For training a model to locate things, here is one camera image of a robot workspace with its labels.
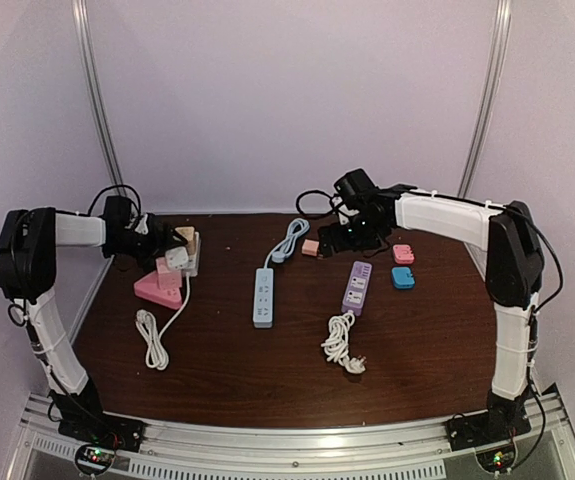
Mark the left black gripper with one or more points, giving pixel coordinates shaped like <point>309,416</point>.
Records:
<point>157,246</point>

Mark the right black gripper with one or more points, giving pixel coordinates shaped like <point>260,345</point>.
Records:
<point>339,242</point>

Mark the white pink plug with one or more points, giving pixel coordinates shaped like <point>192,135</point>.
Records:
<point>177,258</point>

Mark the pink plug adapter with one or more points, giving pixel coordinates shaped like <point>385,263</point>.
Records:
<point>403,254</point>

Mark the pink cube socket adapter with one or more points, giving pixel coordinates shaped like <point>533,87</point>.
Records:
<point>167,279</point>

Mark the pink triangular power strip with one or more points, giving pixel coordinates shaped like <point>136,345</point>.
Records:
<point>173,295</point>

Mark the small pink charger plug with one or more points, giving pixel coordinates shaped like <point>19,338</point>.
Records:
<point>310,248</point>

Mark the blue plug adapter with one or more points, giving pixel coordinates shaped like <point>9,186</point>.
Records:
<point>402,278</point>

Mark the white power strip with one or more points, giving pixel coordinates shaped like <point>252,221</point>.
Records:
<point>193,265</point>

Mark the purple power strip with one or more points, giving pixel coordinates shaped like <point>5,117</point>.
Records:
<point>356,289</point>

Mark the light blue power strip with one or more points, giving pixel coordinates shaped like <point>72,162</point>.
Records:
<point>263,298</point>

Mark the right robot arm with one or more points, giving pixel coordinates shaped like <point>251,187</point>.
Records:
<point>513,245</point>

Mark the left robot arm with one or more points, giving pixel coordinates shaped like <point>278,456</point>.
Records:
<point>29,240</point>

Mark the beige cube charger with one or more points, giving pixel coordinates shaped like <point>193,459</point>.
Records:
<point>190,235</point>

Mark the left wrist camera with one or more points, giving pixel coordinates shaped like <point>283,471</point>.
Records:
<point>117,212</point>

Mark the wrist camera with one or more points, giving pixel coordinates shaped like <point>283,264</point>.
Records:
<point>117,212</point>
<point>354,188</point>

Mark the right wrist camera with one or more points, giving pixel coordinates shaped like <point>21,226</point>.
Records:
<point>354,188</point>

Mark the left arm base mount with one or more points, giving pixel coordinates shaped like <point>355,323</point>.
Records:
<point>108,431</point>

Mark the aluminium front rail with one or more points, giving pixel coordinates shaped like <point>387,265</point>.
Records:
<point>172,450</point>

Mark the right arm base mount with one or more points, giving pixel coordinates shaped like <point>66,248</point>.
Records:
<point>502,420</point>

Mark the right aluminium post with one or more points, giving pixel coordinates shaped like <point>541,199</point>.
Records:
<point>495,66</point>

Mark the aluminium post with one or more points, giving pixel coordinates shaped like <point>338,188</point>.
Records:
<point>99,115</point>
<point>495,66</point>

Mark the left aluminium post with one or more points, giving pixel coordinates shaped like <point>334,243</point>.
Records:
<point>99,115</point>

